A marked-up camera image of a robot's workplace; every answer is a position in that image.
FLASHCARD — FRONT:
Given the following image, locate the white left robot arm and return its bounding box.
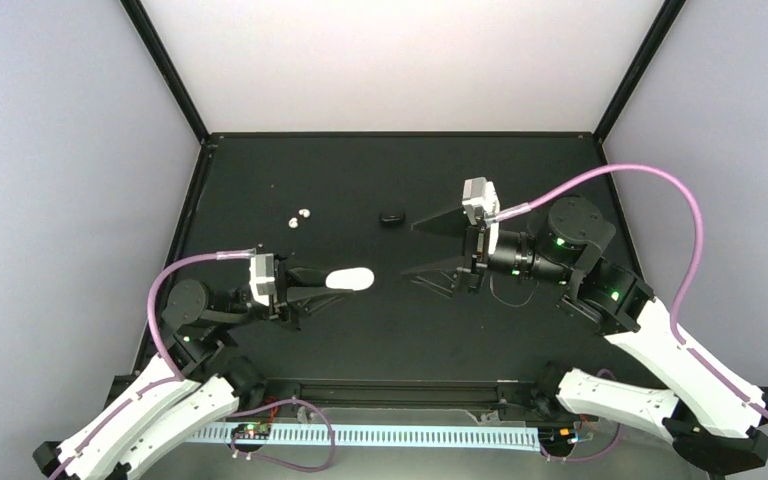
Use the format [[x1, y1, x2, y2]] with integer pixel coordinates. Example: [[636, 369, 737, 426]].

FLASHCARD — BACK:
[[32, 249, 375, 479]]

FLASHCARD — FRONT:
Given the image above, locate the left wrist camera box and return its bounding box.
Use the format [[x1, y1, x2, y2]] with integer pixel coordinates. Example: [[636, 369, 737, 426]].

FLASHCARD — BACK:
[[249, 253, 276, 307]]

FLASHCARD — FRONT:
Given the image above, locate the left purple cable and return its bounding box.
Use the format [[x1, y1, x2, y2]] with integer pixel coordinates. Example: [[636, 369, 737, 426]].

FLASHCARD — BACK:
[[46, 248, 256, 480]]

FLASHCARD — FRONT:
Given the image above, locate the black frame post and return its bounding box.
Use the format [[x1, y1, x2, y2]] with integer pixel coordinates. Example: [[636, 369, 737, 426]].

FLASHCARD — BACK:
[[120, 0, 210, 144], [593, 0, 686, 145]]

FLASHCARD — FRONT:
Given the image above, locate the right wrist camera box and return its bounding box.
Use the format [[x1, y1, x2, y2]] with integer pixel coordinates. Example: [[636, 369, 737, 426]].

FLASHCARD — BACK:
[[461, 177, 500, 225]]

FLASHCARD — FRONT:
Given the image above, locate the black earbud charging case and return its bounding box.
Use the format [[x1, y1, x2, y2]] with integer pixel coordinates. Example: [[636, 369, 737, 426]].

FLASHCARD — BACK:
[[378, 209, 406, 228]]

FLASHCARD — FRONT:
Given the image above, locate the black frame post right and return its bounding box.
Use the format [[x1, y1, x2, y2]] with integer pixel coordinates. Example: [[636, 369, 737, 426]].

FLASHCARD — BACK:
[[593, 0, 686, 145]]

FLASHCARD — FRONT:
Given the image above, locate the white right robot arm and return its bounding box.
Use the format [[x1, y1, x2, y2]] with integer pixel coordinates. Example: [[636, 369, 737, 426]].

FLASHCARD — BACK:
[[406, 196, 768, 475]]

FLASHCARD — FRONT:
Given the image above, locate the purple cable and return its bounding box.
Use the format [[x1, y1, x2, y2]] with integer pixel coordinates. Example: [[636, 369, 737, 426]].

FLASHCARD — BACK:
[[489, 164, 768, 462], [46, 248, 256, 480]]

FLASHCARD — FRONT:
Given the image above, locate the black frame post left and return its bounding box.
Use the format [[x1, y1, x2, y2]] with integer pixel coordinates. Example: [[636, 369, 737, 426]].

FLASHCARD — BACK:
[[120, 0, 210, 144]]

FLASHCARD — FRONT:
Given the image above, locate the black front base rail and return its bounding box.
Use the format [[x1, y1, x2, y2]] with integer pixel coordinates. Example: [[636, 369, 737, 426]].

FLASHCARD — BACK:
[[240, 378, 554, 409]]

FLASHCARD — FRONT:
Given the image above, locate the light blue cable duct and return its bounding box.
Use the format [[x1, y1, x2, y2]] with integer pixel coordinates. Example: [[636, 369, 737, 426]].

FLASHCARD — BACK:
[[187, 422, 541, 452]]

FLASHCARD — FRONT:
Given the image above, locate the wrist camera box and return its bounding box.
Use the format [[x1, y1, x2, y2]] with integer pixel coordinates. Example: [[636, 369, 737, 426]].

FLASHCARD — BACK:
[[461, 177, 500, 225], [249, 253, 276, 307]]

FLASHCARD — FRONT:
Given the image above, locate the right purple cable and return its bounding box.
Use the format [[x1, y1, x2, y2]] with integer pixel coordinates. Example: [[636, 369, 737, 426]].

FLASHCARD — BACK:
[[489, 164, 768, 462]]

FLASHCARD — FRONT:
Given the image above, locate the white earbud charging case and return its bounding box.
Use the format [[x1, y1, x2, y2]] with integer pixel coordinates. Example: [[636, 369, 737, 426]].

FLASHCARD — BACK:
[[325, 267, 375, 291]]

